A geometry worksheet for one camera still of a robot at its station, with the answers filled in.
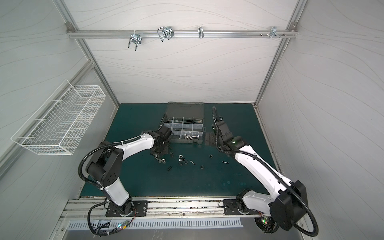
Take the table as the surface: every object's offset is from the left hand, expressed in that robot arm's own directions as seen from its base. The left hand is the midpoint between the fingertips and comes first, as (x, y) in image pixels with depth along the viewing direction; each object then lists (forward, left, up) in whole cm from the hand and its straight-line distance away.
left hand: (165, 150), depth 92 cm
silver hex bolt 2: (+10, -17, -1) cm, 19 cm away
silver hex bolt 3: (+10, -20, 0) cm, 23 cm away
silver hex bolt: (+10, -14, 0) cm, 17 cm away
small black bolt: (-11, -4, -1) cm, 12 cm away
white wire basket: (-4, +44, +29) cm, 53 cm away
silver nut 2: (-6, 0, 0) cm, 7 cm away
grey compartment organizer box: (+27, -11, -3) cm, 30 cm away
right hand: (+3, -32, +17) cm, 36 cm away
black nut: (-3, -29, -1) cm, 29 cm away
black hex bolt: (-2, -4, 0) cm, 5 cm away
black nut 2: (-10, -23, -1) cm, 25 cm away
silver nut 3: (-4, -10, -1) cm, 11 cm away
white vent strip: (-37, -18, -2) cm, 41 cm away
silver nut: (-4, +5, -1) cm, 7 cm away
